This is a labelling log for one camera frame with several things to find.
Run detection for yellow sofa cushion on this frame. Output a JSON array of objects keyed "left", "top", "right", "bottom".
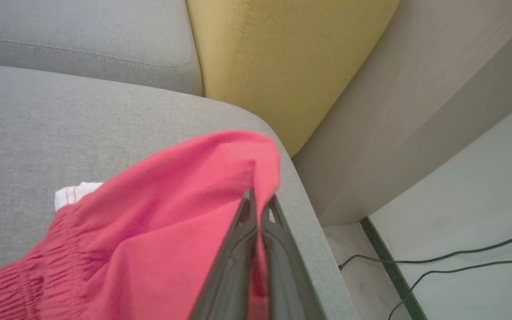
[{"left": 186, "top": 0, "right": 401, "bottom": 157}]

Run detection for dark floor edge strip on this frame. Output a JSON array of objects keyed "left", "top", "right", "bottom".
[{"left": 360, "top": 217, "right": 428, "bottom": 320}]

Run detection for grey sofa seat cushion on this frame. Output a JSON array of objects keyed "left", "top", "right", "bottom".
[{"left": 0, "top": 62, "right": 359, "bottom": 320}]

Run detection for grey sofa back cushion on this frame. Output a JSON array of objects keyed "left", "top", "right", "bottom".
[{"left": 0, "top": 0, "right": 204, "bottom": 96}]

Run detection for thin black floor cable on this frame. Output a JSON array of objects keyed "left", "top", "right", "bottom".
[
  {"left": 338, "top": 228, "right": 512, "bottom": 271},
  {"left": 388, "top": 256, "right": 512, "bottom": 320}
]

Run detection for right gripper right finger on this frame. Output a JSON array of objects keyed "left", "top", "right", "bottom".
[{"left": 260, "top": 194, "right": 328, "bottom": 320}]

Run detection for red shorts with white panel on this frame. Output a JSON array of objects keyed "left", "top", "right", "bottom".
[{"left": 0, "top": 130, "right": 282, "bottom": 320}]

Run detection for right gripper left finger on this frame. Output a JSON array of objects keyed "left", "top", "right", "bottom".
[{"left": 188, "top": 188, "right": 259, "bottom": 320}]

